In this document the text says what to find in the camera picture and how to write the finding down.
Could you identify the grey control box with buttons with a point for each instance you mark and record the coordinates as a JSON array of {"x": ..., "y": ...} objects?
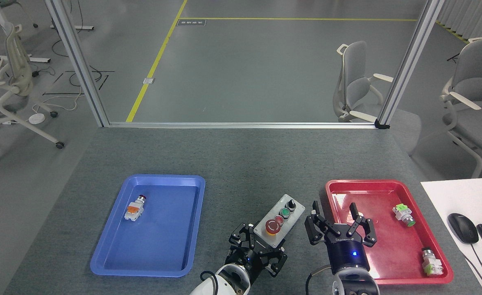
[{"x": 283, "y": 223}]

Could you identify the blue plastic tray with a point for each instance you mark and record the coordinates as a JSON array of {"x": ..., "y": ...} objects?
[{"x": 163, "y": 233}]

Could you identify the grey office chair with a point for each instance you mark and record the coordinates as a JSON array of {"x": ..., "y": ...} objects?
[
  {"x": 355, "y": 86},
  {"x": 478, "y": 82}
]

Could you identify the red push button switch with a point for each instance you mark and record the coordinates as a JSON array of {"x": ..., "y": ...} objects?
[{"x": 134, "y": 209}]

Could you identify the metal floor outlet plate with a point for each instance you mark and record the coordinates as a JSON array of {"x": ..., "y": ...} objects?
[{"x": 148, "y": 80}]

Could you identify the white mesh office chair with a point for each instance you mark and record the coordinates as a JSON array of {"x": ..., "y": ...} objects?
[{"x": 17, "y": 78}]

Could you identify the silver aluminium frame post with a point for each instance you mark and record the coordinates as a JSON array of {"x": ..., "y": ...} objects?
[
  {"x": 79, "y": 65},
  {"x": 408, "y": 65}
]

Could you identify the white side table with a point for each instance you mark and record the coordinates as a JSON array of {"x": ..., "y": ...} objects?
[{"x": 466, "y": 196}]

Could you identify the silver aluminium frame rail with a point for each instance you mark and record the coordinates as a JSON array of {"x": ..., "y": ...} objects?
[{"x": 240, "y": 125}]

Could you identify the white desk base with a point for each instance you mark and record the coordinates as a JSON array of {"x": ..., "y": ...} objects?
[{"x": 75, "y": 27}]

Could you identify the green push button switch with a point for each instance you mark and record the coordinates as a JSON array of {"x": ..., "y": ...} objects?
[{"x": 402, "y": 214}]

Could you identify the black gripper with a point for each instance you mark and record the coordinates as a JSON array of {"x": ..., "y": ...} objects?
[
  {"x": 347, "y": 252},
  {"x": 247, "y": 258}
]

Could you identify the white round floor socket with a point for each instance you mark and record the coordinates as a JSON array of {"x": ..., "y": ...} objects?
[{"x": 37, "y": 118}]

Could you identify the dark floor label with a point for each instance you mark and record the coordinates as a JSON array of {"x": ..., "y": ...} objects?
[{"x": 191, "y": 22}]

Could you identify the silver and green switch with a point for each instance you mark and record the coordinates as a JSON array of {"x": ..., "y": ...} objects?
[{"x": 431, "y": 263}]

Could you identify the red plastic tray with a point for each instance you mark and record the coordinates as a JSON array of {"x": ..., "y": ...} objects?
[{"x": 404, "y": 246}]

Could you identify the black computer mouse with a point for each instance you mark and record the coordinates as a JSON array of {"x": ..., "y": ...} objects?
[{"x": 462, "y": 228}]

